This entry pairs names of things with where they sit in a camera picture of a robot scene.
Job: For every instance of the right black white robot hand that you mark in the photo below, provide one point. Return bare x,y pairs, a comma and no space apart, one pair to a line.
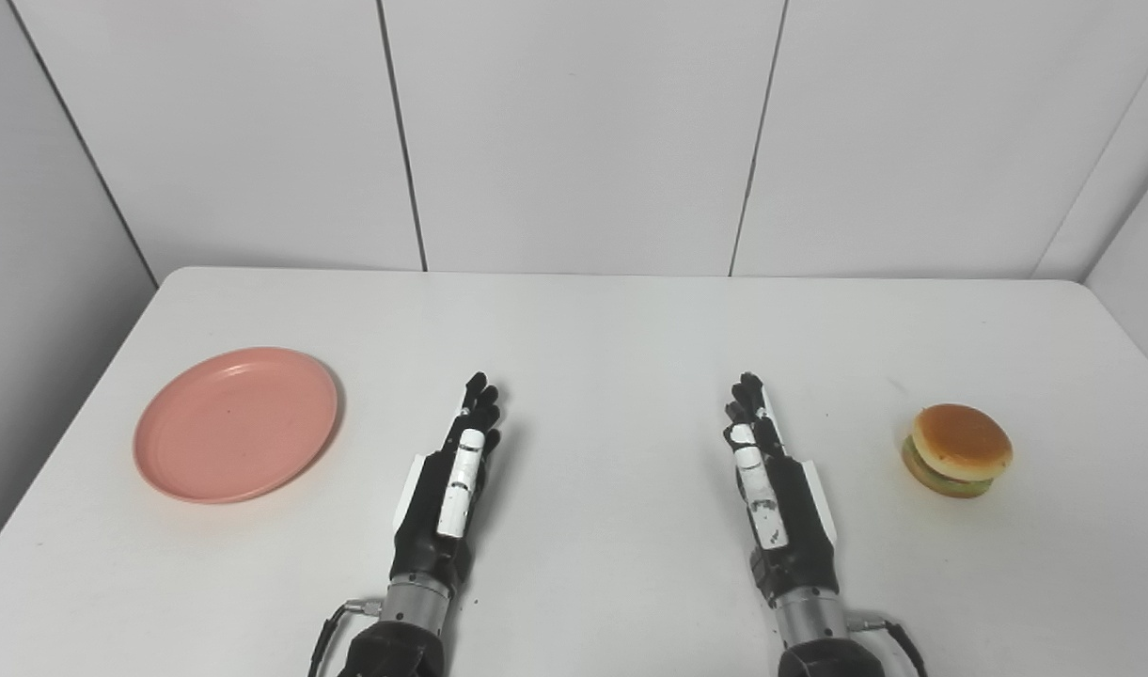
790,517

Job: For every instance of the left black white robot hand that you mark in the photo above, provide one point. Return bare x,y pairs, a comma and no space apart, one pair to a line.
437,512

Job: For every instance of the toy hamburger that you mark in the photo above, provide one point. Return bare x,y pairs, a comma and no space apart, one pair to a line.
957,449

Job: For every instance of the pink round plate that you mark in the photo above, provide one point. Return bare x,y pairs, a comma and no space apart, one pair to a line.
236,424

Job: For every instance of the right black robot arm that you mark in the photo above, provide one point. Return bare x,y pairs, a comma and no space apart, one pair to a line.
823,635

